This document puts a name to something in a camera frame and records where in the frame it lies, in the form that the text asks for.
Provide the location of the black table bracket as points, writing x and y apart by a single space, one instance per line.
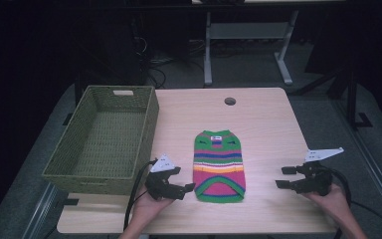
68 119

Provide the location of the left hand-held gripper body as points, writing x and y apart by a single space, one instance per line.
160 189

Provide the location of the striped knitted pet sweater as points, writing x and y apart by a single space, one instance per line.
219 166

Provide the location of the person's right hand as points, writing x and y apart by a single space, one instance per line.
336 202

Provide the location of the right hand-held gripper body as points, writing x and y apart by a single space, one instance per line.
318 182

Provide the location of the black metal stand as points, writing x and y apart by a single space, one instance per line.
351 99

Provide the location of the grey metal desk frame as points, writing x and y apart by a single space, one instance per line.
248 30

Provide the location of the green woven basket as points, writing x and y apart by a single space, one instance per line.
106 146

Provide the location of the person's left hand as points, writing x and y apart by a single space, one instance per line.
146 209

